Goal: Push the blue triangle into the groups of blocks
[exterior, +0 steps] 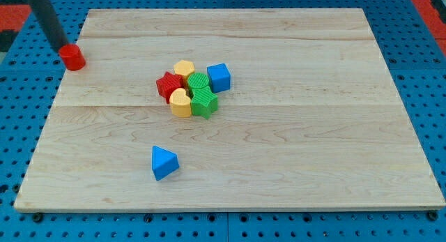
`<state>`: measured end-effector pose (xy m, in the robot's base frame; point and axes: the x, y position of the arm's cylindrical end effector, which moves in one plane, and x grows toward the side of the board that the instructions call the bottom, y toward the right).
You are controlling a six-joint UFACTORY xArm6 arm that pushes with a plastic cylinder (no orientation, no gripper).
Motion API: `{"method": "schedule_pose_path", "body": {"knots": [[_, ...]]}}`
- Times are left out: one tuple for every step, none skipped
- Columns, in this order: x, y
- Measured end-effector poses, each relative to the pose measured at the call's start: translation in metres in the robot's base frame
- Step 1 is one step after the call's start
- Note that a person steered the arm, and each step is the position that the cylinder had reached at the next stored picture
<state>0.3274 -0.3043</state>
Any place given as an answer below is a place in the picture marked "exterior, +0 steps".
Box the green cylinder block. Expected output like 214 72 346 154
187 73 210 96

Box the blue triangle block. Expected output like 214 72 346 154
151 146 180 181

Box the red cylindrical pusher tip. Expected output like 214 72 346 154
59 43 86 71

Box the blue cube block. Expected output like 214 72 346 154
207 63 231 93

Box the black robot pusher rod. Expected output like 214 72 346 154
27 0 69 53

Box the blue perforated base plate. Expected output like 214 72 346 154
1 0 445 241

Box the yellow hexagon block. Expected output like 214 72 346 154
174 60 195 88

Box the green star block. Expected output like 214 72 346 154
191 86 218 119

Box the yellow heart block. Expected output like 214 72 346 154
169 88 192 118

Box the red star block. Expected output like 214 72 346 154
155 71 183 104

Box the wooden board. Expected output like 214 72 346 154
14 8 445 213

